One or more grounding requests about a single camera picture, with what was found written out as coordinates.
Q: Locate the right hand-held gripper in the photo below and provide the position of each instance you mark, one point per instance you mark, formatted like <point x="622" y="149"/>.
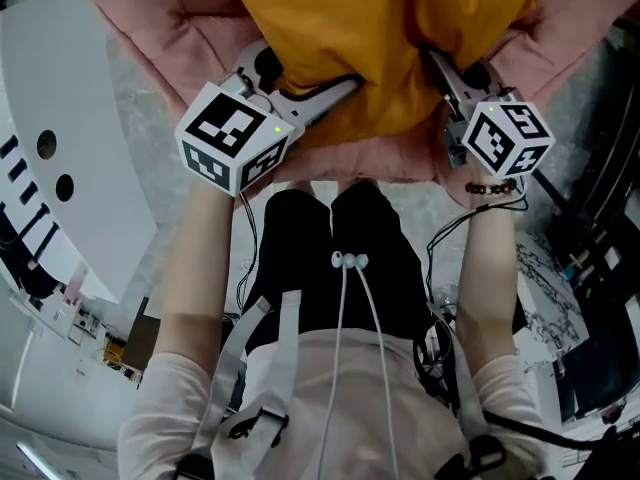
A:
<point x="505" y="138"/>

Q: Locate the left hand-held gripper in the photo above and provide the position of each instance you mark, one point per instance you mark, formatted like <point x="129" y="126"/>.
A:
<point x="225" y="133"/>

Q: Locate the yellow pillow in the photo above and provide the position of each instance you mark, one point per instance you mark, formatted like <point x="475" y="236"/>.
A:
<point x="350" y="23"/>

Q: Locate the pink cushioned seat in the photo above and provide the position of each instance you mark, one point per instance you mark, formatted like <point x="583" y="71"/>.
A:
<point x="180" y="28"/>

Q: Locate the person's right forearm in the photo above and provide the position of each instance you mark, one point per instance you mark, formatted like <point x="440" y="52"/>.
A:
<point x="487" y="268"/>

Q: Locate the person's left forearm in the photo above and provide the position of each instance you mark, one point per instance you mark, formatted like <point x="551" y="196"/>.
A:
<point x="200" y="268"/>

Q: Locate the person's legs in black trousers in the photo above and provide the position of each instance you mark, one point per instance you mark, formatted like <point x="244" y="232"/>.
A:
<point x="340" y="268"/>

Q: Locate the black equipment rack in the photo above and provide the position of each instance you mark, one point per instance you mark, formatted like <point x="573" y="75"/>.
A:
<point x="600" y="218"/>

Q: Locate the marble pattern side table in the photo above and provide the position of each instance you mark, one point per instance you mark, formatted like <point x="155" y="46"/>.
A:
<point x="545" y="298"/>

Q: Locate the white panel with round holes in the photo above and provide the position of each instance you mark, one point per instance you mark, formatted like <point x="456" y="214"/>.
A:
<point x="75" y="133"/>

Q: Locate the person's white shirt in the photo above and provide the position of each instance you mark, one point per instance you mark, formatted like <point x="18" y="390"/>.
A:
<point x="350" y="408"/>

